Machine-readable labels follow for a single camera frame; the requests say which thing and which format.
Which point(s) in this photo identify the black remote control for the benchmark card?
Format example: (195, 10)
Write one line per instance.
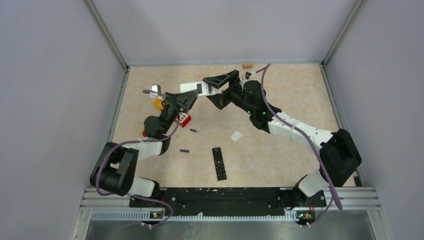
(219, 164)

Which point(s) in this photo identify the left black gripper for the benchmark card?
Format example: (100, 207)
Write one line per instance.
(183, 101)

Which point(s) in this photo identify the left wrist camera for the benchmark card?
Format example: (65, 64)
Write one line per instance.
(155, 91)

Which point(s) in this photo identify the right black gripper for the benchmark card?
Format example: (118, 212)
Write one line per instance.
(221, 100)

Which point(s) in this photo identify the white battery cover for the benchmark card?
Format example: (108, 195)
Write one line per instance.
(235, 136)

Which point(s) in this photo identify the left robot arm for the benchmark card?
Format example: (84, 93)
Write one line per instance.
(115, 170)

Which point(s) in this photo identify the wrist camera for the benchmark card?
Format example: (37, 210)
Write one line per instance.
(155, 91)
(247, 76)

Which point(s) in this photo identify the white red remote control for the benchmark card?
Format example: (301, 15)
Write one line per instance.
(203, 88)

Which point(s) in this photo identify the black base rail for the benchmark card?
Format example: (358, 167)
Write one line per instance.
(230, 201)

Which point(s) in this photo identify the red yellow toy phone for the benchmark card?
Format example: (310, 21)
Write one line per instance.
(184, 118)

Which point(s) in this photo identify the small wooden block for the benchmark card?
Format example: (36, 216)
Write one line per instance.
(247, 65)

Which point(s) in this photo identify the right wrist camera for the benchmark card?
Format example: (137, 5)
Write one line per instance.
(247, 76)

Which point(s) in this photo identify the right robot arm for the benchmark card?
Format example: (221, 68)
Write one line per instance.
(336, 151)

